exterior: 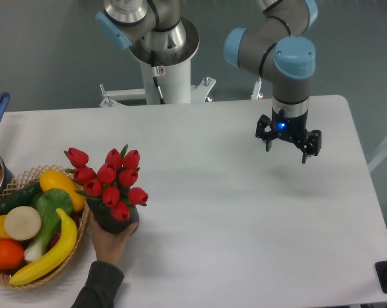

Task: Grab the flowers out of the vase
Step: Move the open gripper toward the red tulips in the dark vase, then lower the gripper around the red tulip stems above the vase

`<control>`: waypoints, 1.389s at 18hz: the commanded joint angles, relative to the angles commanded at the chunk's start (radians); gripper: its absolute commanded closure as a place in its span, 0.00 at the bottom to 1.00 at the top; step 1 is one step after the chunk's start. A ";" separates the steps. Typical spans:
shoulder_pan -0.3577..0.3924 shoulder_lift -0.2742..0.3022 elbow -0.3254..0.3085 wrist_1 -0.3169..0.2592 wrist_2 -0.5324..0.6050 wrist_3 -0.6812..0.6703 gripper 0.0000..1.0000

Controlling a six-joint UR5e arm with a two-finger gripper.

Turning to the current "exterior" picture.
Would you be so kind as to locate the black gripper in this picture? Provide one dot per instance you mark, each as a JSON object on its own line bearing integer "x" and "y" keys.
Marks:
{"x": 291, "y": 129}

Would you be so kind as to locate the red tulip bouquet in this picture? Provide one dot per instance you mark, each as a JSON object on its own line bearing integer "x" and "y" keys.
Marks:
{"x": 112, "y": 186}

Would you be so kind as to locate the dark grey ribbed vase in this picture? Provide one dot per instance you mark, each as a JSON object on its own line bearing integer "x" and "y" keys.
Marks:
{"x": 105, "y": 219}

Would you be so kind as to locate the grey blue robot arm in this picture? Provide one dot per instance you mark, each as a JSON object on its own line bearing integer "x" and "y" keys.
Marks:
{"x": 164, "y": 42}

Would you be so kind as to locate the dark grey sleeved forearm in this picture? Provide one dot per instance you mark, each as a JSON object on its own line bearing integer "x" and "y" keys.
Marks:
{"x": 101, "y": 286}

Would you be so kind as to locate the person's hand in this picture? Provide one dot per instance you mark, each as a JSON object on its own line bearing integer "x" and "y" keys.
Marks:
{"x": 109, "y": 247}

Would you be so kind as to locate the yellow banana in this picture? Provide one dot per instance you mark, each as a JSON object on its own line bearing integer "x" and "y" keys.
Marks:
{"x": 53, "y": 258}

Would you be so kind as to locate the green bok choy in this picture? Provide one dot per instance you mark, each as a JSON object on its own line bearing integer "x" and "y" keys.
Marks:
{"x": 46, "y": 205}

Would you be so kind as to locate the woven wicker basket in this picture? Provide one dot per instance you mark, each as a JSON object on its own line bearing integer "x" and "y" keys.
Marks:
{"x": 26, "y": 179}

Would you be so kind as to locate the green cucumber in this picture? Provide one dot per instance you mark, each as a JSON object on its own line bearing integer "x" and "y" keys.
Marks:
{"x": 22, "y": 197}

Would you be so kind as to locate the beige round potato slice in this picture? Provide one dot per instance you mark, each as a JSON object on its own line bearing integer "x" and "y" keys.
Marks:
{"x": 22, "y": 223}

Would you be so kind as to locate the orange fruit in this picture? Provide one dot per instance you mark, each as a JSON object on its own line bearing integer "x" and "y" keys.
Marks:
{"x": 11, "y": 254}

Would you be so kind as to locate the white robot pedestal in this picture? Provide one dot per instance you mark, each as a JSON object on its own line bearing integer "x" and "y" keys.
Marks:
{"x": 162, "y": 85}

